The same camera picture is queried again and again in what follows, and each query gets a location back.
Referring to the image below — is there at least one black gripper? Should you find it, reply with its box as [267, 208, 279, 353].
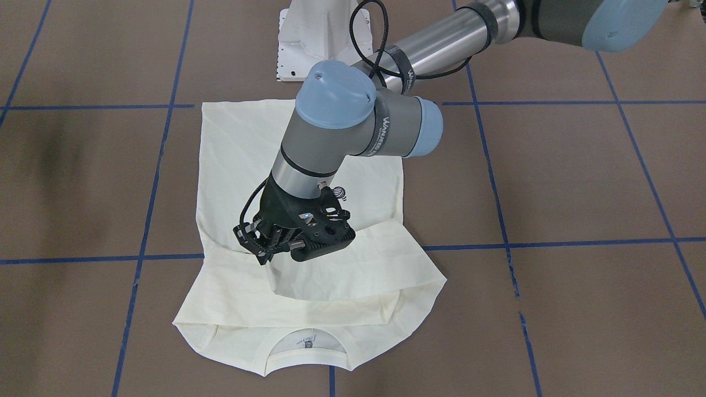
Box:
[233, 179, 356, 265]

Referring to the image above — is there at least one cream white t-shirt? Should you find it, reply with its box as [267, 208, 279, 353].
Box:
[173, 99, 446, 376]

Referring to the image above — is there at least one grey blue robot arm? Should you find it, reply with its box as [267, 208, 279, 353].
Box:
[233, 1, 667, 265]

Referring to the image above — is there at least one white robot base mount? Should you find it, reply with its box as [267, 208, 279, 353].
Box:
[276, 1, 361, 82]

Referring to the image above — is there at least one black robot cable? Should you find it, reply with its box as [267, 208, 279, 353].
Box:
[349, 0, 475, 89]

